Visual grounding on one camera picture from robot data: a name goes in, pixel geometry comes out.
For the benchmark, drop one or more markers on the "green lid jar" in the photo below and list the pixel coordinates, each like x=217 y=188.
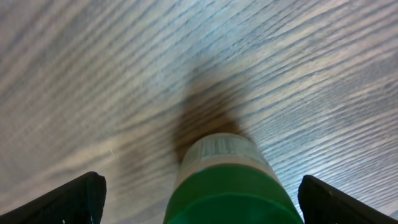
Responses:
x=224 y=178

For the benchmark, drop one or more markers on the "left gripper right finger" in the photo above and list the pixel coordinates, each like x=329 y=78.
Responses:
x=321 y=203

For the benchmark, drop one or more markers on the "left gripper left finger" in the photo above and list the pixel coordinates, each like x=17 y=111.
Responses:
x=81 y=200

